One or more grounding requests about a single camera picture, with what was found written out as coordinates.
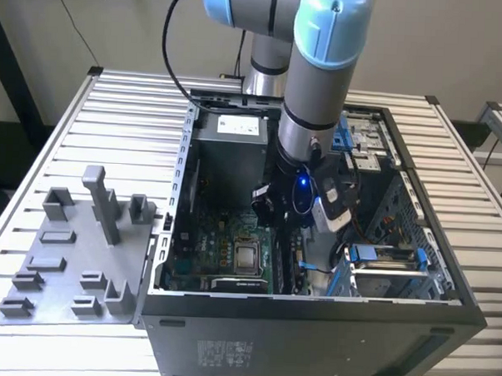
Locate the grey parts rack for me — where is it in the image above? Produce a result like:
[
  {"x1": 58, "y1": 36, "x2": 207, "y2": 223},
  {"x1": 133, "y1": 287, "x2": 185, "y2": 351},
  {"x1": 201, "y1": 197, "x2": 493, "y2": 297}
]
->
[{"x1": 0, "y1": 162, "x2": 161, "y2": 333}]

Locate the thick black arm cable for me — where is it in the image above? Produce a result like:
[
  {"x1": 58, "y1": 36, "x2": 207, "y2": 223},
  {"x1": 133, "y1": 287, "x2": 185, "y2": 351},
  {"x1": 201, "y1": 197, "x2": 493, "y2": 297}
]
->
[{"x1": 158, "y1": 0, "x2": 286, "y2": 116}]

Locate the grey metal drive cage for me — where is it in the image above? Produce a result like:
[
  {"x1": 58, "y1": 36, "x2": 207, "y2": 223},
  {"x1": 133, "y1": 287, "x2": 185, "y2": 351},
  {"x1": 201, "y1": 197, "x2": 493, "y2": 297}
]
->
[{"x1": 328, "y1": 111, "x2": 402, "y2": 224}]

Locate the metal socket cover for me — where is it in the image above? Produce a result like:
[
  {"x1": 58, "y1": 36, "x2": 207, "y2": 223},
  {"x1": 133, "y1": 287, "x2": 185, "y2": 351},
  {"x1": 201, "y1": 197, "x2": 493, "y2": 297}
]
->
[{"x1": 229, "y1": 235, "x2": 267, "y2": 281}]

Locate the green motherboard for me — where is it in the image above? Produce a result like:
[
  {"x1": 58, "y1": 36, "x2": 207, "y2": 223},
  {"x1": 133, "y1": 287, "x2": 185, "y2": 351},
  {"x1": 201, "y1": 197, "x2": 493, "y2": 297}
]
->
[{"x1": 162, "y1": 205, "x2": 317, "y2": 298}]

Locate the black PC case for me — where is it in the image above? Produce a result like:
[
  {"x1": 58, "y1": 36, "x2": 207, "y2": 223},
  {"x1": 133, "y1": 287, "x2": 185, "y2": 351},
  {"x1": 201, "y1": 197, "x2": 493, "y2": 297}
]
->
[{"x1": 137, "y1": 87, "x2": 498, "y2": 376}]

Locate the black graphics card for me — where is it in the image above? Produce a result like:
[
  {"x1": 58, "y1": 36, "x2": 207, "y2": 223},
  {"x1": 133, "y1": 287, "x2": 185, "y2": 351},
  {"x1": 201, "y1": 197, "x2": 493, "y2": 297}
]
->
[{"x1": 206, "y1": 275, "x2": 271, "y2": 296}]

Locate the silver CPU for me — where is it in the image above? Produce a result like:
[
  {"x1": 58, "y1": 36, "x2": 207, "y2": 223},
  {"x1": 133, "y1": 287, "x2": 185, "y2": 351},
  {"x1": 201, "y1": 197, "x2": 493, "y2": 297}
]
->
[{"x1": 235, "y1": 245, "x2": 260, "y2": 275}]

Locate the black desk frame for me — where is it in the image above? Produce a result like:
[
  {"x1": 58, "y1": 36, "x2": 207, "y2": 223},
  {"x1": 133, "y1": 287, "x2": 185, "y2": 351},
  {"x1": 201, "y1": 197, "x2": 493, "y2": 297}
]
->
[{"x1": 0, "y1": 4, "x2": 60, "y2": 230}]

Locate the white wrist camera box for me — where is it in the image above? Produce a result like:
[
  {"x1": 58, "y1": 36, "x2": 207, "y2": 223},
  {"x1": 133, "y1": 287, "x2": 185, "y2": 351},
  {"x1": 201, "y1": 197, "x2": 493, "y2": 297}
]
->
[{"x1": 313, "y1": 173, "x2": 355, "y2": 235}]

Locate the thin black wall cable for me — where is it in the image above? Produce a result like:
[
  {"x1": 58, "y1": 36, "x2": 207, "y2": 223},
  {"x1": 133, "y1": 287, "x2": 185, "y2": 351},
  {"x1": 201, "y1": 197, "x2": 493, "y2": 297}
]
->
[{"x1": 52, "y1": 0, "x2": 102, "y2": 69}]

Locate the thin black base cable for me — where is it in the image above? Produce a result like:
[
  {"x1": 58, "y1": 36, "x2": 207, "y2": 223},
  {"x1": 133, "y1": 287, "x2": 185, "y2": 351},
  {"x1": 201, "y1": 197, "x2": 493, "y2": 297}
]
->
[{"x1": 233, "y1": 28, "x2": 248, "y2": 79}]

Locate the grey power supply unit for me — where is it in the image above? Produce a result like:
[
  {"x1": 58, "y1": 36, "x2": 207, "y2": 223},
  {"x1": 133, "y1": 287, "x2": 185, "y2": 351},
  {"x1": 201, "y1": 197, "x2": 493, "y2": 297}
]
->
[{"x1": 189, "y1": 110, "x2": 281, "y2": 211}]

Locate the blue disk carrier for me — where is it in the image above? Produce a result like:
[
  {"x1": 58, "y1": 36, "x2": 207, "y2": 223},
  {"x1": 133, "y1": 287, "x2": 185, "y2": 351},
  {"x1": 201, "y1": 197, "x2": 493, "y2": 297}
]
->
[
  {"x1": 330, "y1": 115, "x2": 355, "y2": 154},
  {"x1": 340, "y1": 243, "x2": 431, "y2": 300}
]

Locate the black chair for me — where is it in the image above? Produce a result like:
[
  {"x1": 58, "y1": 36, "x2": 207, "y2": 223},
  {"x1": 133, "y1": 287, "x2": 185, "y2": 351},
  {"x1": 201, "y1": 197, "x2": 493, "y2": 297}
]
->
[{"x1": 450, "y1": 118, "x2": 493, "y2": 155}]

